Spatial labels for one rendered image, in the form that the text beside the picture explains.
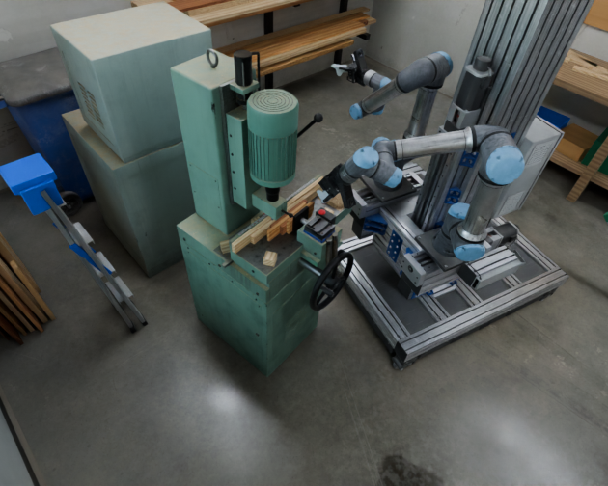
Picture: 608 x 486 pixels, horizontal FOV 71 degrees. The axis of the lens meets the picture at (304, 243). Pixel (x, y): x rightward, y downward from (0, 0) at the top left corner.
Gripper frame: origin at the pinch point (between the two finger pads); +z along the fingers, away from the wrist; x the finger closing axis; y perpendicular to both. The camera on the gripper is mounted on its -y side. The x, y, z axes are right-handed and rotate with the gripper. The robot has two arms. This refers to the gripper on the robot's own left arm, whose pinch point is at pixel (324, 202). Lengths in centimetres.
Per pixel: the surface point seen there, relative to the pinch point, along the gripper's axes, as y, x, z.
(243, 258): 3.3, 33.0, 22.8
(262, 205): 15.2, 15.3, 13.6
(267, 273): -7.4, 32.0, 16.5
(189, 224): 33, 29, 52
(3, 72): 184, 29, 121
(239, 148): 35.1, 18.8, -4.8
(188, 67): 68, 18, -11
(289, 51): 126, -180, 128
